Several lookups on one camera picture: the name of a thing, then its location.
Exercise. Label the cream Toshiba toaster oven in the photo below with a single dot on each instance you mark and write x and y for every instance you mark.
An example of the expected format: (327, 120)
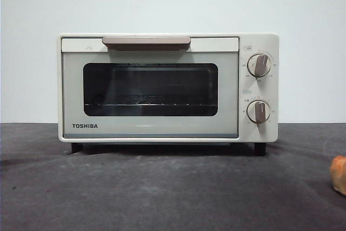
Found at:
(270, 44)

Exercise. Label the orange-brown bread roll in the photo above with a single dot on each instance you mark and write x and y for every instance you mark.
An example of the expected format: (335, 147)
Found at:
(339, 174)

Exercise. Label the cream round oven knob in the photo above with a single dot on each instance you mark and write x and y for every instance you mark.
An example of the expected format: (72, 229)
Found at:
(259, 65)
(258, 112)

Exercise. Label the oven door with glass window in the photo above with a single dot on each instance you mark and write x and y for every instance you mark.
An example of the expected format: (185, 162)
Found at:
(73, 85)

